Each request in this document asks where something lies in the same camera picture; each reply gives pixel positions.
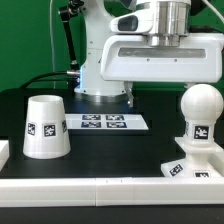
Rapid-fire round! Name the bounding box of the black cable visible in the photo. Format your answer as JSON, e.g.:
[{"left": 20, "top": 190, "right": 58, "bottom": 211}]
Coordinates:
[{"left": 19, "top": 69, "right": 82, "bottom": 90}]

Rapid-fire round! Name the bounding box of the white front fence wall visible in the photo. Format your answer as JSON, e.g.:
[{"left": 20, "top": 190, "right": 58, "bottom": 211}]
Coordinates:
[{"left": 0, "top": 178, "right": 224, "bottom": 207}]

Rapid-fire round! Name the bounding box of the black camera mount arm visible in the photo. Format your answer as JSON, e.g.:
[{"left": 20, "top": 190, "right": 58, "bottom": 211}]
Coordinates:
[{"left": 58, "top": 0, "right": 85, "bottom": 72}]

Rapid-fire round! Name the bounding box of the white hanging cable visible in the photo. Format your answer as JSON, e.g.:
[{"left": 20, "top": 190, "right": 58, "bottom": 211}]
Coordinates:
[{"left": 49, "top": 0, "right": 57, "bottom": 90}]

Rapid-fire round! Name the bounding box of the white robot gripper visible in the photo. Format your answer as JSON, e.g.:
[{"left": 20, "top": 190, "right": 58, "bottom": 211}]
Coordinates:
[{"left": 101, "top": 33, "right": 224, "bottom": 108}]

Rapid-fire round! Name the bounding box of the white marker sheet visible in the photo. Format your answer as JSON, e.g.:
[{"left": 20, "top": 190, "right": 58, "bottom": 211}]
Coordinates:
[{"left": 65, "top": 114, "right": 148, "bottom": 130}]

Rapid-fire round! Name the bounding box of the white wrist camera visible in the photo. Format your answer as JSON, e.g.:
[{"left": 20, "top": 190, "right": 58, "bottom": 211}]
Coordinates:
[{"left": 110, "top": 10, "right": 153, "bottom": 34}]

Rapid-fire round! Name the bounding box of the white lamp bulb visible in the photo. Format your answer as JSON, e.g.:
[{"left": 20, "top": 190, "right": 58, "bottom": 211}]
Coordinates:
[{"left": 181, "top": 84, "right": 224, "bottom": 144}]

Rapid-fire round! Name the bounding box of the white lamp shade cone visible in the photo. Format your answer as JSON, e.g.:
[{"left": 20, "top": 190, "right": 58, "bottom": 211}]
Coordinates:
[{"left": 23, "top": 95, "right": 71, "bottom": 159}]

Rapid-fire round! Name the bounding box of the white lamp base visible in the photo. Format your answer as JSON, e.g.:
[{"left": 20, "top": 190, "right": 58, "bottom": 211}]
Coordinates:
[{"left": 161, "top": 137, "right": 223, "bottom": 178}]

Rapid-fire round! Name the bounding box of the white fence wall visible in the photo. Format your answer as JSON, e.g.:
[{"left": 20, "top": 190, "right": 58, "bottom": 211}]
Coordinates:
[
  {"left": 0, "top": 178, "right": 224, "bottom": 207},
  {"left": 0, "top": 140, "right": 9, "bottom": 171}
]

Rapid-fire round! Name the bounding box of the white left fence wall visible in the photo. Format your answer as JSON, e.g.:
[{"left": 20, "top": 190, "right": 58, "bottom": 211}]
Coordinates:
[{"left": 0, "top": 140, "right": 9, "bottom": 171}]

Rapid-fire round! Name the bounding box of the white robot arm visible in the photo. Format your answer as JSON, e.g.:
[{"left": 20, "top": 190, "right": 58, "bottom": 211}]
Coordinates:
[{"left": 75, "top": 0, "right": 224, "bottom": 102}]

